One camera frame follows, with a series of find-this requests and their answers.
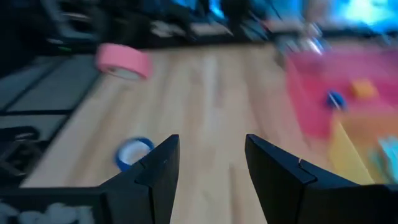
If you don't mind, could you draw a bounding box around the small yellow stapler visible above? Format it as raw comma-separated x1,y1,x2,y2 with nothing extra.
351,79,379,99

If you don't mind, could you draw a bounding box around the black aluminium table frame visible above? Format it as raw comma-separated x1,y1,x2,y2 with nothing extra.
0,52,105,205

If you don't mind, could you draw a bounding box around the small blue stapler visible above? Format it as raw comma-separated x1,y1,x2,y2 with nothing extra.
325,90,346,110

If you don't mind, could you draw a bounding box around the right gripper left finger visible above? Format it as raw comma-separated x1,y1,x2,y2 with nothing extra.
99,134,180,224

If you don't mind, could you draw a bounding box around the pink translucent plastic bin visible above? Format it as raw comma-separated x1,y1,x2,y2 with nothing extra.
284,51,398,141

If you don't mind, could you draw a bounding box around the blue tape roll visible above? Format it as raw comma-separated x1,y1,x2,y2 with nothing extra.
114,136,155,172

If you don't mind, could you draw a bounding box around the yellow translucent plastic bin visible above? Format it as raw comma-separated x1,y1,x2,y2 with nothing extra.
328,113,398,185

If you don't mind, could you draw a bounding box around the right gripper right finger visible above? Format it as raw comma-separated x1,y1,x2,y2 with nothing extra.
244,133,398,224

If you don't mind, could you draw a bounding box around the pink tape roll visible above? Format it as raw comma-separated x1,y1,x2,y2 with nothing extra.
95,42,153,81

